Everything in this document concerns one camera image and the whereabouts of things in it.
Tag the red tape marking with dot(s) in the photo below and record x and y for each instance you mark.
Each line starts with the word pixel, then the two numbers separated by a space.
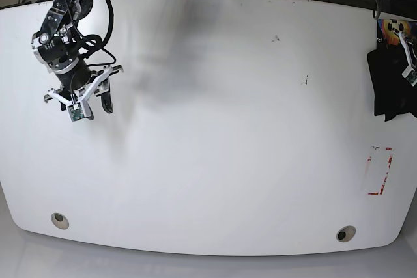
pixel 377 170

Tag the left table grommet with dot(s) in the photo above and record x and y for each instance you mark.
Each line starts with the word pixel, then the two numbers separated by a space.
pixel 60 221

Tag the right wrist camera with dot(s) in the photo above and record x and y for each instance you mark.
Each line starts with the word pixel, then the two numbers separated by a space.
pixel 76 112

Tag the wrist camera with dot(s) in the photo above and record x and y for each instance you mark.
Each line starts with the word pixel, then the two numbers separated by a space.
pixel 410 75
pixel 76 112

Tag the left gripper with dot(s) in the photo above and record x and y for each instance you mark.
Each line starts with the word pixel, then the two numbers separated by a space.
pixel 406 43

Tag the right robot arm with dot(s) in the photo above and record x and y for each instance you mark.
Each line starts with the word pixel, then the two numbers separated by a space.
pixel 61 47

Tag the black graphic t-shirt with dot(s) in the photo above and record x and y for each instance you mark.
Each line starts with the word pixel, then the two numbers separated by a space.
pixel 393 95

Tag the right table grommet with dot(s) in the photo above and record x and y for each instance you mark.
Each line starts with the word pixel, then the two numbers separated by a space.
pixel 346 234

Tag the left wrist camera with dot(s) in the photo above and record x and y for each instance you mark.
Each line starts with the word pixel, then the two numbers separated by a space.
pixel 410 75

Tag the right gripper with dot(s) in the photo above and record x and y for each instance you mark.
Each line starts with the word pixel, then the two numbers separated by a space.
pixel 98 86

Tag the table grommet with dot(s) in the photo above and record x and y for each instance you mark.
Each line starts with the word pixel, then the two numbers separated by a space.
pixel 60 221
pixel 346 234

